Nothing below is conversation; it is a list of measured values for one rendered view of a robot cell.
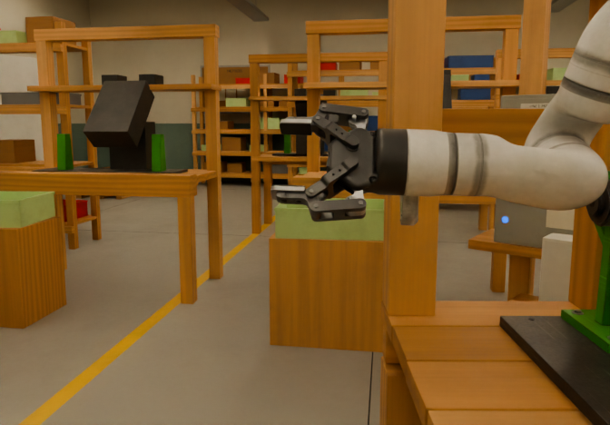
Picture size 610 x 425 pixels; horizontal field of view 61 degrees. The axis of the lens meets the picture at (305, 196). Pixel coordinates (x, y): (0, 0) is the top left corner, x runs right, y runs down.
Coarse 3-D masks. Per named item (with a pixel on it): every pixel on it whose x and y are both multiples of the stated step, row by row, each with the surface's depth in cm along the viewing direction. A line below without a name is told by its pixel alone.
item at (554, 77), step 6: (552, 72) 938; (558, 72) 932; (564, 72) 931; (456, 78) 959; (462, 78) 957; (474, 78) 954; (480, 78) 952; (486, 78) 951; (546, 78) 969; (552, 78) 937; (558, 78) 934; (546, 84) 929; (552, 84) 928; (558, 84) 926; (456, 108) 959; (462, 108) 957; (468, 108) 955; (474, 108) 954; (480, 108) 952; (486, 108) 951
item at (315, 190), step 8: (352, 160) 57; (336, 168) 57; (344, 168) 57; (352, 168) 57; (328, 176) 57; (336, 176) 56; (312, 184) 57; (320, 184) 57; (328, 184) 56; (336, 184) 59; (312, 192) 56; (320, 192) 56; (328, 192) 57; (336, 192) 59; (320, 200) 58
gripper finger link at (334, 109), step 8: (320, 104) 62; (328, 104) 62; (336, 104) 62; (320, 112) 62; (328, 112) 62; (336, 112) 62; (344, 112) 62; (352, 112) 62; (360, 112) 61; (368, 112) 61; (328, 120) 64; (336, 120) 64; (344, 120) 63
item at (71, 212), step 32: (0, 32) 504; (32, 32) 504; (64, 64) 498; (32, 96) 510; (64, 96) 500; (64, 128) 504; (0, 160) 528; (32, 160) 555; (96, 160) 556; (64, 224) 519; (96, 224) 560
